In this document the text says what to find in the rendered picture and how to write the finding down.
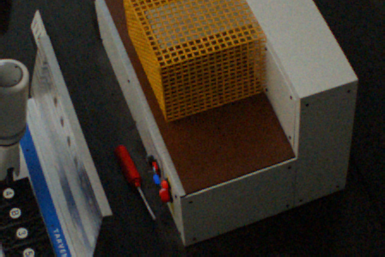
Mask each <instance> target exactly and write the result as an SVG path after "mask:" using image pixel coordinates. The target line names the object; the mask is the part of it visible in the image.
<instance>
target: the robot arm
mask: <svg viewBox="0 0 385 257"><path fill-rule="evenodd" d="M28 83H29V74H28V69H27V68H26V67H25V66H24V65H23V64H22V63H20V62H19V61H15V60H11V59H3V60H0V186H1V185H4V186H7V185H13V184H14V177H13V171H15V176H17V177H18V176H19V174H20V172H21V168H20V141H21V138H22V137H23V136H24V134H25V132H26V127H27V112H28Z"/></svg>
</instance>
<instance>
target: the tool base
mask: <svg viewBox="0 0 385 257"><path fill-rule="evenodd" d="M27 122H28V125H29V127H30V130H31V132H32V135H33V138H34V142H35V145H36V148H37V151H38V153H39V156H40V160H41V163H42V166H43V171H44V175H45V177H46V182H47V185H48V187H49V190H50V193H51V196H52V197H53V200H54V203H55V206H56V208H57V211H58V215H59V218H60V221H61V224H62V226H63V229H64V233H65V235H66V238H67V241H68V243H69V246H70V251H71V253H72V256H73V257H88V256H87V254H86V251H85V249H84V246H83V245H82V244H81V242H80V239H79V236H78V234H77V231H76V229H75V226H74V224H73V221H72V219H71V218H70V213H69V212H68V209H67V206H66V201H65V198H64V194H63V191H62V188H61V186H60V183H59V180H60V179H59V176H58V171H57V169H56V168H54V166H53V162H52V158H51V155H50V152H48V149H47V147H46V142H45V139H44V134H43V131H42V130H41V129H42V127H41V124H40V120H39V117H38V114H37V112H36V106H35V103H34V99H30V100H28V105H27Z"/></svg>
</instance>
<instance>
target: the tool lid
mask: <svg viewBox="0 0 385 257"><path fill-rule="evenodd" d="M30 93H31V95H32V97H33V99H34V103H35V106H36V112H37V114H38V117H39V120H40V124H41V127H42V129H41V130H42V131H43V134H44V139H45V142H46V147H47V149H48V152H50V155H51V158H52V162H53V166H54V168H56V169H57V171H58V176H59V179H60V180H59V183H60V186H61V188H62V191H63V194H64V198H65V201H66V206H67V209H68V212H69V213H70V218H71V219H72V221H73V224H74V226H75V229H76V231H77V234H78V236H79V239H80V242H81V244H82V245H83V246H84V249H85V251H86V254H87V256H88V257H101V254H102V251H103V248H104V244H105V241H106V238H107V232H108V230H109V226H110V223H111V220H112V217H113V213H112V212H111V210H110V207H109V205H108V202H107V199H106V196H105V193H104V191H103V189H102V186H101V182H100V180H99V177H98V174H97V173H96V170H95V165H94V164H93V161H92V157H91V155H90V153H89V148H88V146H87V144H86V141H85V138H84V136H83V132H82V129H81V127H80V125H79V122H78V119H77V117H76V113H75V111H74V108H73V106H72V103H71V101H70V97H69V95H70V94H69V92H68V89H67V87H66V85H65V82H64V78H63V76H62V74H61V71H60V69H59V67H58V61H57V58H56V55H55V53H54V51H53V49H52V44H51V42H50V38H49V36H41V37H40V43H39V47H38V53H37V58H36V59H35V65H34V74H33V81H32V86H31V92H30Z"/></svg>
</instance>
